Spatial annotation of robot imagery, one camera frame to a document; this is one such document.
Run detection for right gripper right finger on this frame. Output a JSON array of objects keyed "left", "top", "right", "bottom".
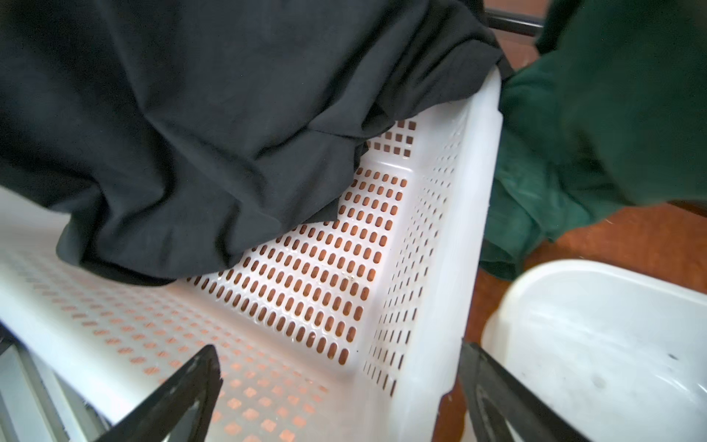
[{"left": 458, "top": 343, "right": 587, "bottom": 441}]

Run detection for black clothes rack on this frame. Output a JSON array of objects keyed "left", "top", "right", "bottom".
[{"left": 485, "top": 8, "right": 545, "bottom": 38}]

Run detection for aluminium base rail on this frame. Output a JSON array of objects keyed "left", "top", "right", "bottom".
[{"left": 1, "top": 328, "right": 112, "bottom": 441}]

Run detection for green t-shirt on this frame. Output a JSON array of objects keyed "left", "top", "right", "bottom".
[{"left": 480, "top": 1, "right": 706, "bottom": 280}]

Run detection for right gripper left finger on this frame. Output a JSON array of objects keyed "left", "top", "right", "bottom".
[{"left": 99, "top": 344, "right": 223, "bottom": 441}]

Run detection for white plastic tray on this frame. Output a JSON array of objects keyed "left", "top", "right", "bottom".
[{"left": 482, "top": 260, "right": 706, "bottom": 441}]

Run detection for black t-shirt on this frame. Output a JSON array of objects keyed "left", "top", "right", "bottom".
[{"left": 1, "top": 1, "right": 510, "bottom": 285}]

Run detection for white perforated laundry basket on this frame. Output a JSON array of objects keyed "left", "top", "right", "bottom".
[{"left": 1, "top": 71, "right": 503, "bottom": 441}]

